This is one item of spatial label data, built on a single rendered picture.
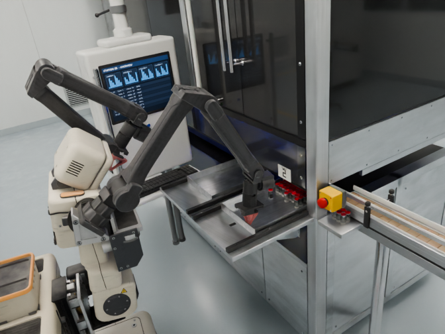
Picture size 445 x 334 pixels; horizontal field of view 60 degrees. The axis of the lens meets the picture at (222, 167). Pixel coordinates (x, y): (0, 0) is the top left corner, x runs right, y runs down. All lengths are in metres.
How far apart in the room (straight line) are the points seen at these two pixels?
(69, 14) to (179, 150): 4.60
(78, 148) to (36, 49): 5.35
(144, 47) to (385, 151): 1.29
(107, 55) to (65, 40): 4.61
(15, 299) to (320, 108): 1.25
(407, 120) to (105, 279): 1.41
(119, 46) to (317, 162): 1.17
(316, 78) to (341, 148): 0.33
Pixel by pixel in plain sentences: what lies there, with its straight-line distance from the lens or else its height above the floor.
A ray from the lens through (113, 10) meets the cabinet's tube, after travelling 2.14.
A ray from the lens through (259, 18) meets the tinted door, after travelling 1.61.
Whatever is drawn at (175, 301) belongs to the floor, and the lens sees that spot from 2.60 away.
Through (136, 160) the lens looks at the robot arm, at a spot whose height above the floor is 1.34.
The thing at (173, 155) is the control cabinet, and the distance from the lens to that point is 2.32.
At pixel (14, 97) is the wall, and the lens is 6.66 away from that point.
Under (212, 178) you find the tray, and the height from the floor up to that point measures 0.88.
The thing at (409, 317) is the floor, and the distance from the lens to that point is 2.53.
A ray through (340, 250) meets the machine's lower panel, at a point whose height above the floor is 0.65.
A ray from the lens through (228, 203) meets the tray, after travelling 1.73.
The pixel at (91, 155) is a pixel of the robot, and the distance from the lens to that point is 1.30.
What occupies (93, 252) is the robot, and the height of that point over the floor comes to 0.96.
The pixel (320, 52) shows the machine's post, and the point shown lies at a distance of 1.38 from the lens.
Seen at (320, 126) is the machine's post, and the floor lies 1.28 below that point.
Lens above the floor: 1.81
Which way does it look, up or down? 26 degrees down
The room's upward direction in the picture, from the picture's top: 7 degrees counter-clockwise
